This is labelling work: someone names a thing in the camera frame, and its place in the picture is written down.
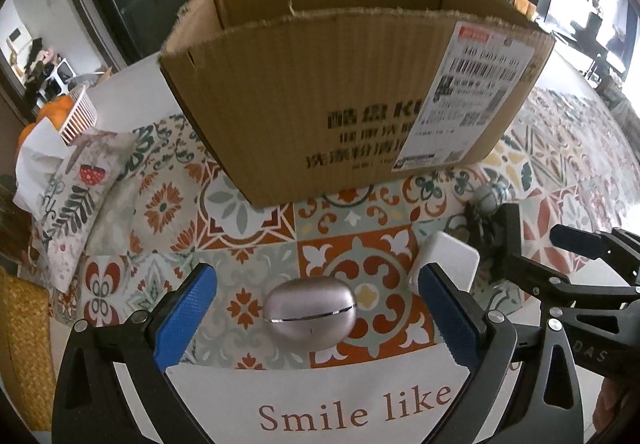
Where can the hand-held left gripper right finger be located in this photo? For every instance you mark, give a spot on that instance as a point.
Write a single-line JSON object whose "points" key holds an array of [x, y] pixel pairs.
{"points": [[450, 314]]}

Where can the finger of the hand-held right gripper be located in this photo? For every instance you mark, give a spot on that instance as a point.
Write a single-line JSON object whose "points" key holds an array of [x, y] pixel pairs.
{"points": [[512, 244], [590, 244]]}

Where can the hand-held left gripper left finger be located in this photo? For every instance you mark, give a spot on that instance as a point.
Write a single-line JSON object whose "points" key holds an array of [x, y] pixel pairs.
{"points": [[185, 314]]}

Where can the silver earbud case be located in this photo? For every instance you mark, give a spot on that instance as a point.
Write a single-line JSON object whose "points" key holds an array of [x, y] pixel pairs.
{"points": [[310, 314]]}

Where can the brown cardboard box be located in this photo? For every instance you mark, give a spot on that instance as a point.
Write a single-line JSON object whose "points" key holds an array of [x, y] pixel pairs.
{"points": [[280, 98]]}

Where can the white charger cube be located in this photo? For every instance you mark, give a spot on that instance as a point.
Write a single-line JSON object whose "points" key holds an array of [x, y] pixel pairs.
{"points": [[445, 259]]}

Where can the patterned table runner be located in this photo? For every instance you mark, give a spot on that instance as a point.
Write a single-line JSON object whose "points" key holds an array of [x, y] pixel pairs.
{"points": [[160, 209]]}

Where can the white lettered placemat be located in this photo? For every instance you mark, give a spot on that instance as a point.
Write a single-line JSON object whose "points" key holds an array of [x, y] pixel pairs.
{"points": [[320, 404]]}

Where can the leaf print tissue cover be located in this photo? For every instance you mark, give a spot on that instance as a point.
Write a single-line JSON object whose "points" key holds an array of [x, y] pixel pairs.
{"points": [[75, 194]]}

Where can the woven straw box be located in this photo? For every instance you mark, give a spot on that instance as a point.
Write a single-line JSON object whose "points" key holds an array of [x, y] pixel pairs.
{"points": [[25, 349]]}

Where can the white fruit basket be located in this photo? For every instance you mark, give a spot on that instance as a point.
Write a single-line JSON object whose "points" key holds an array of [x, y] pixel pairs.
{"points": [[80, 116]]}

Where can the orange ornament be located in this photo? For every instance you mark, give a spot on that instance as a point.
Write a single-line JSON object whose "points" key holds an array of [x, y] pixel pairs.
{"points": [[526, 7]]}

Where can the orange fruit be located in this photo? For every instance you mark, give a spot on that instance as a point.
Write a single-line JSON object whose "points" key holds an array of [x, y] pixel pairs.
{"points": [[55, 109], [26, 136]]}

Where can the white shoe shelf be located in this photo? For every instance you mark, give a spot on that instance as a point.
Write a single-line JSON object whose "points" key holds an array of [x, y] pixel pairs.
{"points": [[52, 78]]}

